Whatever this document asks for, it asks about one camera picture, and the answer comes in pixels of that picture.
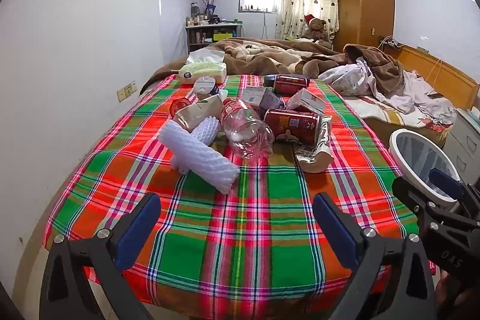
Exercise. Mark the short white foam net sleeve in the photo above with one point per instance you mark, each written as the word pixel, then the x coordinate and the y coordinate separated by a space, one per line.
pixel 205 128

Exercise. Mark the red round lid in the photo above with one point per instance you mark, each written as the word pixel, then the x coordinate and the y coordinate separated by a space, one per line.
pixel 179 105

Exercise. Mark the long white foam net sleeve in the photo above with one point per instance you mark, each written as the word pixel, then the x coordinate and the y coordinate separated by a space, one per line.
pixel 198 155

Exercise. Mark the clear plastic bottle red label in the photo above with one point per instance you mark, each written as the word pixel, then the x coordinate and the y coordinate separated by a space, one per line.
pixel 243 128

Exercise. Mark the brown teddy bear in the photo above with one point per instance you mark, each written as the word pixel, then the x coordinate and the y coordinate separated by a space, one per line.
pixel 317 28

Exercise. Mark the wooden wardrobe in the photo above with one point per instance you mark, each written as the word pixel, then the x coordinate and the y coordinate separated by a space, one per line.
pixel 363 1

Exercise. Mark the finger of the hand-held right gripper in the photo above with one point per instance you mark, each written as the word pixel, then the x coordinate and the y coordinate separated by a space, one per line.
pixel 444 183
pixel 412 194

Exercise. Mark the wooden bed headboard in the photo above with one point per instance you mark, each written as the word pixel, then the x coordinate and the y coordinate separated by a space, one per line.
pixel 442 74

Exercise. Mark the brown fleece blanket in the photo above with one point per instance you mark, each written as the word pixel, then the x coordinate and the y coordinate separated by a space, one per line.
pixel 270 57

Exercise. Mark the white floral cloth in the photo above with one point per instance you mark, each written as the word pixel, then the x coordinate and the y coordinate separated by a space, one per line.
pixel 345 80

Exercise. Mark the dark phone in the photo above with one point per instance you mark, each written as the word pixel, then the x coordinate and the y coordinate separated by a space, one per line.
pixel 435 95

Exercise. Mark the white orange drink carton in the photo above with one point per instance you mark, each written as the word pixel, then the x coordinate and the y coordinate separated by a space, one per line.
pixel 305 100

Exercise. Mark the crushed patterned paper cup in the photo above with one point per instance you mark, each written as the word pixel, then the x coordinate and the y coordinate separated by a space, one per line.
pixel 313 155

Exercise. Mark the large red drink can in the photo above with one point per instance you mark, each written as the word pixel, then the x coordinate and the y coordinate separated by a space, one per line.
pixel 292 125

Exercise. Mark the wall socket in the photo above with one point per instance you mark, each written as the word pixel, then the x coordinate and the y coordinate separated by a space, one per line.
pixel 125 91

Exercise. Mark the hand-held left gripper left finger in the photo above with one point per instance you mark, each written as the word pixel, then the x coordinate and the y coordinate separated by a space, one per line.
pixel 137 230

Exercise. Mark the green white tissue pack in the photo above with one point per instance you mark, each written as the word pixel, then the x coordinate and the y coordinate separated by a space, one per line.
pixel 202 72

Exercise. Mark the small red drink can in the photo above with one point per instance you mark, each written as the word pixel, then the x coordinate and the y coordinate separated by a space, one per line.
pixel 290 84

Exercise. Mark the cluttered shelf unit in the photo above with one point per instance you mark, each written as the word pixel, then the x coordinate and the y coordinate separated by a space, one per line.
pixel 210 35

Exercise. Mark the pale lilac garment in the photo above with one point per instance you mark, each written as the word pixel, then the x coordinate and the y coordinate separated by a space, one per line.
pixel 412 95

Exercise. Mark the white paper packet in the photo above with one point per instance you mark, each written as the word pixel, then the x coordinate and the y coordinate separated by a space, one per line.
pixel 222 94

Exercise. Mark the floral bed sheet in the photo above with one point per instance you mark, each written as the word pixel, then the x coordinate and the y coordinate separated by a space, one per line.
pixel 378 113

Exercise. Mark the white blue yoghurt bottle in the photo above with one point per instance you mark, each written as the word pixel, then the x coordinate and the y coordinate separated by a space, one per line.
pixel 205 85

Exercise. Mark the white trash bin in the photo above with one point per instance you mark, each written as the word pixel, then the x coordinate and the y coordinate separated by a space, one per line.
pixel 397 143

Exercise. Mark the grey drawer cabinet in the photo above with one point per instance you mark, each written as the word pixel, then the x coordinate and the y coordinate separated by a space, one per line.
pixel 468 140

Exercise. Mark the white purple drink carton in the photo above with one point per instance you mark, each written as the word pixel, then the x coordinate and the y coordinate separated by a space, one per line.
pixel 258 98

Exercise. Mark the red green plaid tablecloth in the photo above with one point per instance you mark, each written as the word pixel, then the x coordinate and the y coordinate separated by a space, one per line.
pixel 262 230

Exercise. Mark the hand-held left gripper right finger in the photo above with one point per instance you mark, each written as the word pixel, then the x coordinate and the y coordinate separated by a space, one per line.
pixel 333 230

